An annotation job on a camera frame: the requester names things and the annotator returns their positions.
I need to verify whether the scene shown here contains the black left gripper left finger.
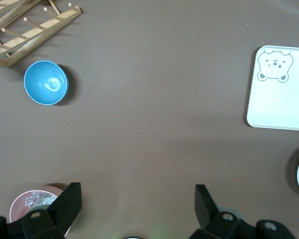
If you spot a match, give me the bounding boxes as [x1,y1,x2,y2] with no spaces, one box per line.
[21,182,82,239]

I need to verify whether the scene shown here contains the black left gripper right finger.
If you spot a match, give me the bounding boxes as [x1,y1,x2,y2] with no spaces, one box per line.
[189,184,255,239]

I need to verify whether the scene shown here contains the clear ice cubes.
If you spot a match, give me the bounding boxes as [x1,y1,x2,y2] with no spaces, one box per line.
[24,190,58,209]

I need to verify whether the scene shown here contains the pink bowl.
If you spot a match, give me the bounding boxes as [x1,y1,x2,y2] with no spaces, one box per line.
[9,185,72,238]

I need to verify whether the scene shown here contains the blue bowl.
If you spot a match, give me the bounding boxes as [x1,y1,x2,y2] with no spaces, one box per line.
[23,60,70,106]

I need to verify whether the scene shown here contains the cream tray with bear print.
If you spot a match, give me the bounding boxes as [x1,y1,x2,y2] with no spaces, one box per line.
[246,45,299,132]

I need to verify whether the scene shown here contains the wooden peg dish rack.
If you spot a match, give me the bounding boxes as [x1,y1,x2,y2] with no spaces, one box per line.
[0,0,82,68]

